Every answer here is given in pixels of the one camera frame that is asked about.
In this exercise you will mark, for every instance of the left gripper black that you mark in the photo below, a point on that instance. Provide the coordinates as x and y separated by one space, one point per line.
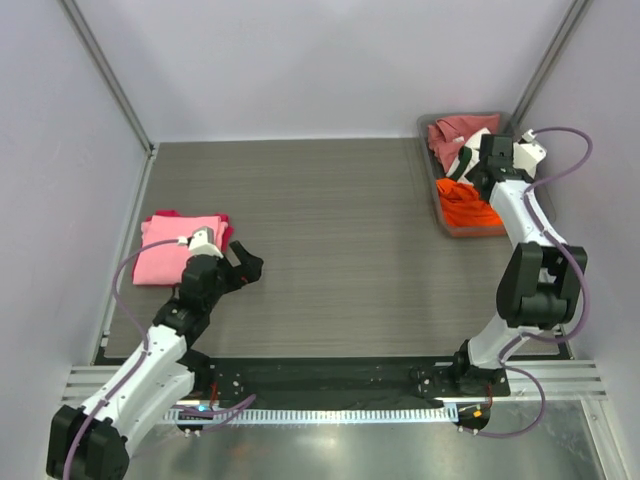
248 271

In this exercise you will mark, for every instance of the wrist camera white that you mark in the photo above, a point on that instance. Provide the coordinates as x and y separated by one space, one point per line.
528 153
202 242

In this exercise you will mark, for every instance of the orange t shirt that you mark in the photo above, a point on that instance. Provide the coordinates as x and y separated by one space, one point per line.
464 213

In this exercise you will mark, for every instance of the folded light pink t shirt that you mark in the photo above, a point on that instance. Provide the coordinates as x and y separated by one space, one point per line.
170 250

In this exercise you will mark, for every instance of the white t shirt green collar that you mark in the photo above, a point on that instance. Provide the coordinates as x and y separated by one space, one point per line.
467 158

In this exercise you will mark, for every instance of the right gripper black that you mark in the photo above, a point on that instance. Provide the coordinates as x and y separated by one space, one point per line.
472 172

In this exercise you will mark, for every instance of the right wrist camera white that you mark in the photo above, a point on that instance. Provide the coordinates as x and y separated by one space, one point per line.
528 153

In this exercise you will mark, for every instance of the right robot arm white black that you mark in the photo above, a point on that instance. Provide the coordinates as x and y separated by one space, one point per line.
543 280

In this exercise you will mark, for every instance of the aluminium corner post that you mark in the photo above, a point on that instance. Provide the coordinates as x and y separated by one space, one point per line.
568 26
91 45

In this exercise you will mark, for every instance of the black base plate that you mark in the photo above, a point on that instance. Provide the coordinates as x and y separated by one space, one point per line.
349 383

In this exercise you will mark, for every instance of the grey plastic bin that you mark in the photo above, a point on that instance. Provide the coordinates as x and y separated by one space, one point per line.
435 172

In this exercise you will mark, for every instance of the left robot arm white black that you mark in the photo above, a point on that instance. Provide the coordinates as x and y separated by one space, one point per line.
97 439

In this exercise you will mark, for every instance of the left aluminium corner post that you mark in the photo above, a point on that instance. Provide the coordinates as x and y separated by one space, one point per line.
91 45

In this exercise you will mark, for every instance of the right aluminium corner post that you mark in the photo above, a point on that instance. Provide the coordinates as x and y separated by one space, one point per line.
568 26

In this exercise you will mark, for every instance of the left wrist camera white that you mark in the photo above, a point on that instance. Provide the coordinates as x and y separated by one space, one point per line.
202 242

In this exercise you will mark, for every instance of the dusty red t shirt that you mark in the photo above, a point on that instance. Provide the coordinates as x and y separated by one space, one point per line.
446 135

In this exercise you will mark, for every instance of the slotted cable duct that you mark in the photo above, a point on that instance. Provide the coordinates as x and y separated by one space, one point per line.
261 417

